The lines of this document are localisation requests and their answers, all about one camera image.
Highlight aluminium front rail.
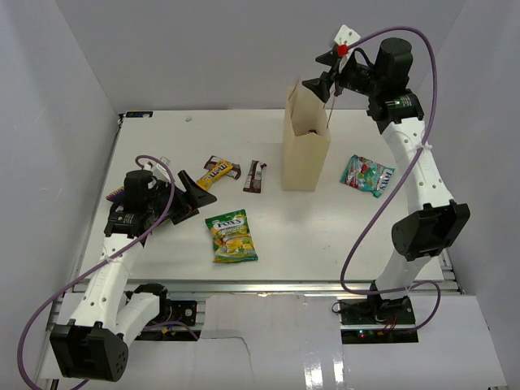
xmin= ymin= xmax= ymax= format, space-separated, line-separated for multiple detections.
xmin=123 ymin=280 xmax=460 ymax=295

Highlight yellow M&M's packet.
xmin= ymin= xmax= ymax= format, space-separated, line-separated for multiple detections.
xmin=197 ymin=160 xmax=233 ymax=191

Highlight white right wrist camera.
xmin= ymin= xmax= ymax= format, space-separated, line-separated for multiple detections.
xmin=332 ymin=24 xmax=361 ymax=59

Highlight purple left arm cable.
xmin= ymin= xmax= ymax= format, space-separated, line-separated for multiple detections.
xmin=15 ymin=154 xmax=176 ymax=389

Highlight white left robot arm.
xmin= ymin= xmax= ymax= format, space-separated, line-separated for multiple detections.
xmin=50 ymin=169 xmax=217 ymax=382

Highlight left blue table label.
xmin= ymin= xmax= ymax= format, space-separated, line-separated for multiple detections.
xmin=124 ymin=110 xmax=154 ymax=119

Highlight brown Hershey's chocolate bar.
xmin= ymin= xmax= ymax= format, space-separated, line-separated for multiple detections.
xmin=243 ymin=160 xmax=267 ymax=193

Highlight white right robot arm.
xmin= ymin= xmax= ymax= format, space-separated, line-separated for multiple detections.
xmin=302 ymin=37 xmax=470 ymax=324

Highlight teal Fox's candy bag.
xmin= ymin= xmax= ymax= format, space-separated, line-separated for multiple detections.
xmin=340 ymin=154 xmax=395 ymax=198

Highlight beige paper bag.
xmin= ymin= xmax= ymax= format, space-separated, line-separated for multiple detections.
xmin=281 ymin=83 xmax=331 ymax=192

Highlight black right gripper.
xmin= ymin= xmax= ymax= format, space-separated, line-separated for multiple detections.
xmin=303 ymin=50 xmax=385 ymax=103

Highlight brown chocolate bar wrapper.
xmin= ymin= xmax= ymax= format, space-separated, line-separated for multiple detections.
xmin=203 ymin=154 xmax=242 ymax=180

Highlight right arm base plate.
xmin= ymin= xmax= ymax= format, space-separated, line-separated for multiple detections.
xmin=331 ymin=299 xmax=419 ymax=345

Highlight green Fox's candy bag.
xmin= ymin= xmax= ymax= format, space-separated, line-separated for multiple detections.
xmin=205 ymin=209 xmax=258 ymax=264

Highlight dark purple nut snack bag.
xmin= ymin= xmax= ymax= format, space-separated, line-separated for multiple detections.
xmin=106 ymin=186 xmax=124 ymax=202

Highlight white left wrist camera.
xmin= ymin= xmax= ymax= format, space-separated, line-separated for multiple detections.
xmin=144 ymin=157 xmax=171 ymax=183

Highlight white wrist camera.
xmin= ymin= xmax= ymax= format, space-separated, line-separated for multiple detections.
xmin=144 ymin=157 xmax=171 ymax=183
xmin=332 ymin=24 xmax=361 ymax=59

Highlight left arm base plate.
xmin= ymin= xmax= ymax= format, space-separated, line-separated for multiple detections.
xmin=145 ymin=298 xmax=197 ymax=331

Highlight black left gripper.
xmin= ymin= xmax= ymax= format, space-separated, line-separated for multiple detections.
xmin=146 ymin=171 xmax=216 ymax=224

